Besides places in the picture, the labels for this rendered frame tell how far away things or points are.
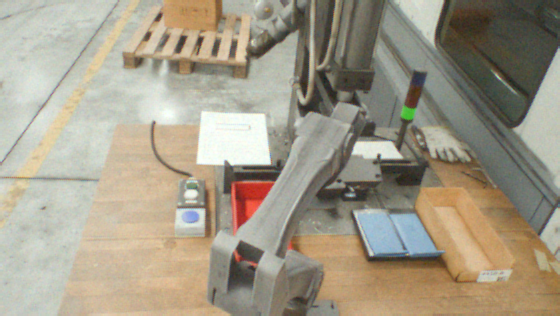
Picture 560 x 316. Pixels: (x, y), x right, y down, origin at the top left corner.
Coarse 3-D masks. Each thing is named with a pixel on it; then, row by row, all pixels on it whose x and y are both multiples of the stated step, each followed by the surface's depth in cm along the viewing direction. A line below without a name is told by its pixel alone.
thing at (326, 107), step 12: (324, 72) 123; (324, 84) 114; (324, 96) 112; (336, 96) 109; (348, 96) 107; (300, 108) 112; (312, 108) 112; (324, 108) 110; (360, 108) 106; (372, 120) 110; (372, 132) 110
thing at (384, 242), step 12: (360, 216) 114; (372, 216) 115; (384, 216) 115; (372, 228) 111; (384, 228) 111; (372, 240) 108; (384, 240) 108; (396, 240) 108; (384, 252) 101; (396, 252) 102; (408, 252) 102
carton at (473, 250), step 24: (432, 192) 120; (456, 192) 121; (432, 216) 113; (456, 216) 121; (480, 216) 113; (432, 240) 113; (456, 240) 113; (480, 240) 113; (456, 264) 102; (480, 264) 107; (504, 264) 104
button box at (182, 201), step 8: (152, 120) 148; (152, 128) 141; (152, 136) 137; (152, 144) 134; (160, 160) 128; (192, 176) 122; (184, 184) 117; (200, 184) 117; (184, 192) 114; (200, 192) 115; (184, 200) 112; (192, 200) 112; (200, 200) 112
